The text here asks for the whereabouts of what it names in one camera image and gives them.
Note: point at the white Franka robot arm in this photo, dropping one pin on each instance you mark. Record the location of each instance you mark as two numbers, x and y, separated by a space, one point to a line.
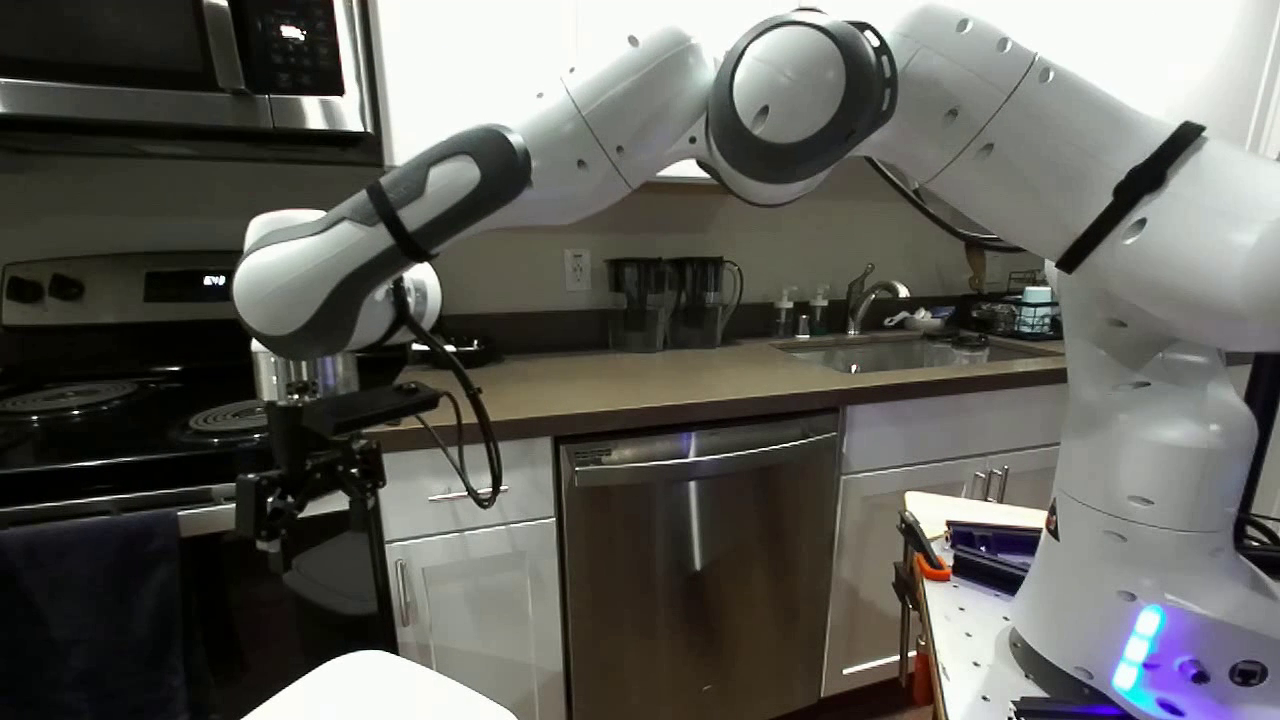
1160 403

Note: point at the stainless steel microwave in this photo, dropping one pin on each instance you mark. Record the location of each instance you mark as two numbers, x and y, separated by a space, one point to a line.
132 52

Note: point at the small soap bottle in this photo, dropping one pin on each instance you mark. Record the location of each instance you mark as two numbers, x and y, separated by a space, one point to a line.
786 317
813 317

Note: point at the stainless steel sink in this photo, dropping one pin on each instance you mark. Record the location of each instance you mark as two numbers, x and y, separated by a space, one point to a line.
882 359

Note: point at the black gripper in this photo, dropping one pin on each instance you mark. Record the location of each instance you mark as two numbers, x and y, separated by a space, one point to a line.
319 457

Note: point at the stainless electric range stove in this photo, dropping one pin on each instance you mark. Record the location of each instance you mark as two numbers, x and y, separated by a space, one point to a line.
106 441

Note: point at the stainless steel dishwasher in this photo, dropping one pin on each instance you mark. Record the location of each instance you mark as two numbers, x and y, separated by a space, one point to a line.
747 572

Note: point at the white wall outlet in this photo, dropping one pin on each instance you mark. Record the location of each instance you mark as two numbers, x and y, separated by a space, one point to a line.
577 267

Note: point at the orange black bar clamp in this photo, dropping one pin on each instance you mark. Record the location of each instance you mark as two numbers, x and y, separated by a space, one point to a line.
929 563

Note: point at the grey metal mounting plate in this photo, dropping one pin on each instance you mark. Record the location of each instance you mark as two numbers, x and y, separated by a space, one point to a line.
967 641

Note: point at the white upper cabinet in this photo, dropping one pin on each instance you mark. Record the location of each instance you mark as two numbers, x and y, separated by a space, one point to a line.
452 64

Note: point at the black dish with items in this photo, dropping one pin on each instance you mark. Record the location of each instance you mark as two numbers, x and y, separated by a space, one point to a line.
461 349

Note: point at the white under-sink cabinet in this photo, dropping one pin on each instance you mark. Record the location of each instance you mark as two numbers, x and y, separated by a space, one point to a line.
882 584

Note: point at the dark dish rack items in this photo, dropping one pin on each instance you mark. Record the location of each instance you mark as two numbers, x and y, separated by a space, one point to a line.
1024 310

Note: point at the chrome sink faucet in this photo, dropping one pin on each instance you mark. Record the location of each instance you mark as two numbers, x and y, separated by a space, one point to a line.
860 310

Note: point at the black hanging towel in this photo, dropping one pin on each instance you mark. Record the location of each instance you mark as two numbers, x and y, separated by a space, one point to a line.
95 625

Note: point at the black countertop appliance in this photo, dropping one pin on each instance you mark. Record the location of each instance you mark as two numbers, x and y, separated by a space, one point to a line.
666 306

